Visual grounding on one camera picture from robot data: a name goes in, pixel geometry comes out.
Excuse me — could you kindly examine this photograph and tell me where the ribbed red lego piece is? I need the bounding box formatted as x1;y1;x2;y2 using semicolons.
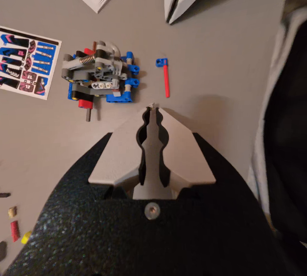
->
10;220;20;242

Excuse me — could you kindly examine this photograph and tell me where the red axle with blue connector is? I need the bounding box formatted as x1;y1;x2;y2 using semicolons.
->
155;58;170;98

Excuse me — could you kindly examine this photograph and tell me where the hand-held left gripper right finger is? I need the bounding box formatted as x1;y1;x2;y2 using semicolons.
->
155;108;216;198

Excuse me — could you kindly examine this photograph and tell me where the grey and blue lego assembly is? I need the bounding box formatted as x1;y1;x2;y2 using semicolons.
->
62;40;141;123

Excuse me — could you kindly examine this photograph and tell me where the lego sticker sheet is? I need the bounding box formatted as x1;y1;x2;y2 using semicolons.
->
0;25;62;101

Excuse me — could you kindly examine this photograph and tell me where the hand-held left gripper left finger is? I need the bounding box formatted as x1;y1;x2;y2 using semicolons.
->
88;108;150;198

